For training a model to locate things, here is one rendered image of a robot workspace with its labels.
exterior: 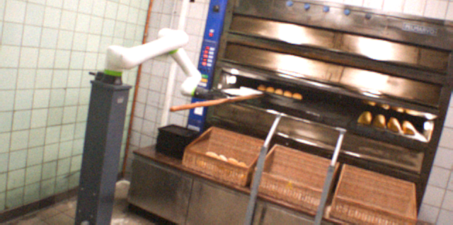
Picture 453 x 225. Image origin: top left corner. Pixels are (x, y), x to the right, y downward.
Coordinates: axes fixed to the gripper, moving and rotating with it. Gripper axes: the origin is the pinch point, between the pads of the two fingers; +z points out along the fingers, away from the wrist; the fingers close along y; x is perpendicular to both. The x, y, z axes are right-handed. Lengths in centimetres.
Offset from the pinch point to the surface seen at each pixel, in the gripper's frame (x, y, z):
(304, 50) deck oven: -53, -48, 37
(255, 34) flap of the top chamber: -49, -54, -6
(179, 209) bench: 0, 97, -22
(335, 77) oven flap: -52, -32, 67
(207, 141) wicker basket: -43, 47, -28
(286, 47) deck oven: -54, -48, 22
